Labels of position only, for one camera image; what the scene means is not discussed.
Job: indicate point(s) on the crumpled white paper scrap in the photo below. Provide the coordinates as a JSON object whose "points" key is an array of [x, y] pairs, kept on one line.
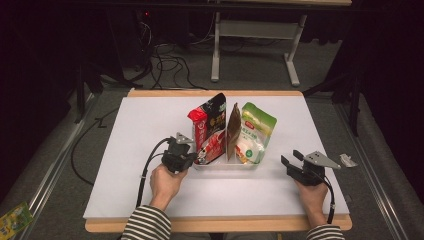
{"points": [[348, 160]]}

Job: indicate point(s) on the person's right hand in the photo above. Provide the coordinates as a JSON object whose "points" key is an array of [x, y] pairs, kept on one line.
{"points": [[313, 201]]}

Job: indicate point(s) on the wooden table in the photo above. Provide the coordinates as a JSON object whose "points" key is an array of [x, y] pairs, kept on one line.
{"points": [[233, 224]]}

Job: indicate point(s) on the white table mat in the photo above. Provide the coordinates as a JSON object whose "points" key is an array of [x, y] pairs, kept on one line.
{"points": [[150, 116]]}

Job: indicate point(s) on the white and green packet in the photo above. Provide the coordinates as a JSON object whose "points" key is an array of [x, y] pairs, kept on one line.
{"points": [[256, 133]]}

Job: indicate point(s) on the black metal stand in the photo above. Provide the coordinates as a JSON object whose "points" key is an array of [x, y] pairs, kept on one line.
{"points": [[354, 100], [81, 93]]}

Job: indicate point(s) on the yellow green packet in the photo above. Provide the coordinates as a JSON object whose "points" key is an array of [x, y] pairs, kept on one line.
{"points": [[14, 220]]}

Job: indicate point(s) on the red seasoning packet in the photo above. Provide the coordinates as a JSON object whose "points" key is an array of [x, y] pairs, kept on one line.
{"points": [[210, 130]]}

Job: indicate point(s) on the clear plastic container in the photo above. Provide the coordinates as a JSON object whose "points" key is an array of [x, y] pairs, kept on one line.
{"points": [[226, 165]]}

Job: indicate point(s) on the white desk frame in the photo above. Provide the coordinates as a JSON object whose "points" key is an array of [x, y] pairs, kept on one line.
{"points": [[256, 29]]}

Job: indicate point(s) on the metal floor rail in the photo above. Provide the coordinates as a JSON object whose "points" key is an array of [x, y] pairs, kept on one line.
{"points": [[370, 186], [50, 173]]}

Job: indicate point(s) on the gold foil packet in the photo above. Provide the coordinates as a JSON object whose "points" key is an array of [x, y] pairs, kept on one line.
{"points": [[234, 130]]}

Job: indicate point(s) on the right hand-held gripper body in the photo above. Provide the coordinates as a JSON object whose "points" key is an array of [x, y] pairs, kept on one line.
{"points": [[313, 170]]}

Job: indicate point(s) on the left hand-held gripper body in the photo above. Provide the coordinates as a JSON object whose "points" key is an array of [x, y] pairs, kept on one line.
{"points": [[176, 158]]}

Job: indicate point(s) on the person's left hand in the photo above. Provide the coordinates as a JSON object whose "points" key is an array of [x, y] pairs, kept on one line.
{"points": [[165, 186]]}

